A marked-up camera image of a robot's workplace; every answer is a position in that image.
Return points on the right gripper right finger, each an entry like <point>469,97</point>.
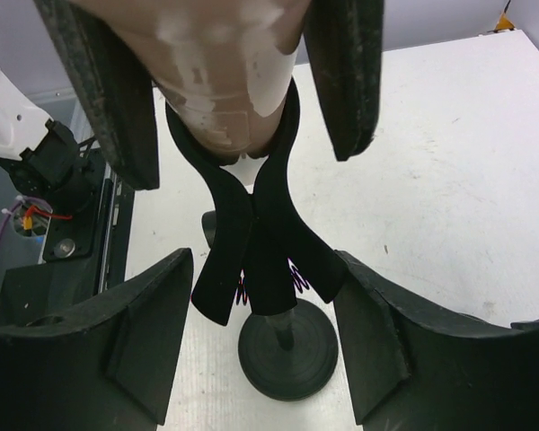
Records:
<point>412,364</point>

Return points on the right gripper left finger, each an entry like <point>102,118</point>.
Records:
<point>107,363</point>

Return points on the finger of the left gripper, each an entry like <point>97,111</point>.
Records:
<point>113,87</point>
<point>344,39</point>

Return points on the beige microphone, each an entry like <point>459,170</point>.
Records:
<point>224,66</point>

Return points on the black stand with beige microphone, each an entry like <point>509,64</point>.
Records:
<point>263,255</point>

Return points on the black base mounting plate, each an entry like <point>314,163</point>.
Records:
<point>67,274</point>

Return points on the aluminium frame rail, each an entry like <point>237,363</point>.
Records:
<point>110,220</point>

